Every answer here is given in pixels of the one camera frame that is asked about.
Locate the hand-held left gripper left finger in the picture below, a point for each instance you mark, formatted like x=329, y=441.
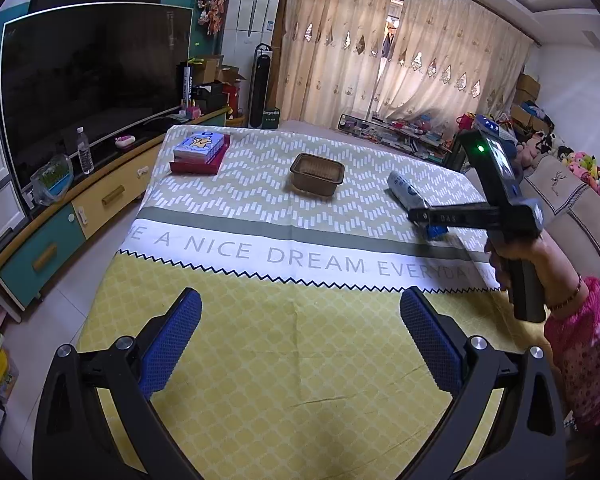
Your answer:
x=175, y=340

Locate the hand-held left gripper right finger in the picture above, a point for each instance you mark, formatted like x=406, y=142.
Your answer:
x=430, y=330

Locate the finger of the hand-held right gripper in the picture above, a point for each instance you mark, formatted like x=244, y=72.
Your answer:
x=450, y=216

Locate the white plastic packet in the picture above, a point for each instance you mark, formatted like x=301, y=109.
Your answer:
x=405, y=190

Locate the person's right forearm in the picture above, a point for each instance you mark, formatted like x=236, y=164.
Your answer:
x=572, y=295

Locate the person's right hand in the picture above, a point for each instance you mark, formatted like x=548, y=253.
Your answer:
x=550, y=265

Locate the blue and white bag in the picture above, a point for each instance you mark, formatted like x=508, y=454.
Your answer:
x=490, y=127

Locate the beige embroidered sofa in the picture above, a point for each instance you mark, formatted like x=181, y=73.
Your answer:
x=570, y=200

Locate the stack of brown cardboard boxes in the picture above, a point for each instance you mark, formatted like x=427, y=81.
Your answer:
x=527, y=100

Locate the pile of plush toys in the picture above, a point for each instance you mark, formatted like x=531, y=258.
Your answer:
x=585, y=165

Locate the low rack of books and toys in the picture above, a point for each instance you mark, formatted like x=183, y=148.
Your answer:
x=400, y=132

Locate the yellow and white printed tablecloth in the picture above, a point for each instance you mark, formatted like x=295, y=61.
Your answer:
x=280, y=310

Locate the cream embroidered curtain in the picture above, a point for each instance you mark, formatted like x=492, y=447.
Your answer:
x=330, y=45
x=455, y=60

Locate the brown paper baking tray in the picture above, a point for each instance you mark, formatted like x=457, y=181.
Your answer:
x=317, y=175

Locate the teal and yellow television cabinet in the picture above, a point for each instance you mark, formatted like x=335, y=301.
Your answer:
x=105, y=195

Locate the pink patterned clothing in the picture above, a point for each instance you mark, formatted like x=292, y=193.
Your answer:
x=590, y=360

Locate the red flat box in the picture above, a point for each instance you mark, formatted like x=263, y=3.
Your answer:
x=195, y=167

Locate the blue star print box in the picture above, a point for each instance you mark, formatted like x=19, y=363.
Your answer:
x=202, y=145

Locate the clear plastic bag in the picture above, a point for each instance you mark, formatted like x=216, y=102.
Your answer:
x=52, y=180

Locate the small pink dish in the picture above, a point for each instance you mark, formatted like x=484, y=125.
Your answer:
x=125, y=141

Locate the clear water bottle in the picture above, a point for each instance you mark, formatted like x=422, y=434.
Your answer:
x=85, y=152

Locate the black tower fan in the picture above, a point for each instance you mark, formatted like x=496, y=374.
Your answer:
x=263, y=85

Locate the tall white tube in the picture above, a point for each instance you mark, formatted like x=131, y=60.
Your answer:
x=187, y=85

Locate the open cardboard boxes with clutter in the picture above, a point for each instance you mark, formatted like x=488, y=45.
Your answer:
x=215, y=80

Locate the large black television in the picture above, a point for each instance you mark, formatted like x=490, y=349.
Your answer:
x=90, y=80

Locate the white standing air conditioner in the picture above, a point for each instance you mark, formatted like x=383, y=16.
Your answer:
x=252, y=5

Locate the hanging artificial flowers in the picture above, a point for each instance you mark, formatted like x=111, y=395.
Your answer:
x=212, y=7

